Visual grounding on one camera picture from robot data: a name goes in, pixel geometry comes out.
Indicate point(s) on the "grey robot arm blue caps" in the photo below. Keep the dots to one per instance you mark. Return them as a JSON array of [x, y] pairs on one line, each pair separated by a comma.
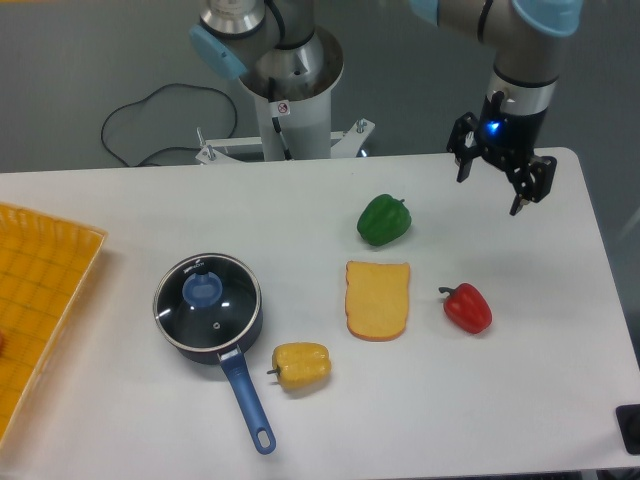
[[529, 39]]

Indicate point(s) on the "black device at table edge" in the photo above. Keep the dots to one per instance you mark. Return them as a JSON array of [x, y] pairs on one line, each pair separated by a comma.
[[628, 418]]

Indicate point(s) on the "green bell pepper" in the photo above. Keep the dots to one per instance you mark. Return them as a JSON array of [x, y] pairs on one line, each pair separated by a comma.
[[384, 220]]

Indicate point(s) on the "yellow bell pepper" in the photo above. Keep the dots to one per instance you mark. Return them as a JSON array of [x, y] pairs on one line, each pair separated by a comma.
[[300, 365]]

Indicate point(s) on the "dark saucepan blue handle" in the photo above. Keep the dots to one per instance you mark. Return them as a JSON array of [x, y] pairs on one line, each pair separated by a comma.
[[234, 367]]

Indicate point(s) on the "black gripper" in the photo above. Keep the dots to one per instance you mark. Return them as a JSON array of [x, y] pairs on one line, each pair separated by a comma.
[[506, 141]]

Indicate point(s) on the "red bell pepper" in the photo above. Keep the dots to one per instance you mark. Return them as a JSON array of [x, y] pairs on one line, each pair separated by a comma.
[[467, 308]]

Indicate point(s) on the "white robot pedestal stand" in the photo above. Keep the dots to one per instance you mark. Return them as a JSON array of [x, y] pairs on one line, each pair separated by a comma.
[[292, 93]]

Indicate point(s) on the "yellow woven basket tray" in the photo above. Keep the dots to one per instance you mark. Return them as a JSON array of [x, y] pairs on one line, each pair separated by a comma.
[[45, 260]]

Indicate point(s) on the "toast bread slice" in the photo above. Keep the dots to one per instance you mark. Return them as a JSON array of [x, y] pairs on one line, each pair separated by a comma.
[[377, 299]]

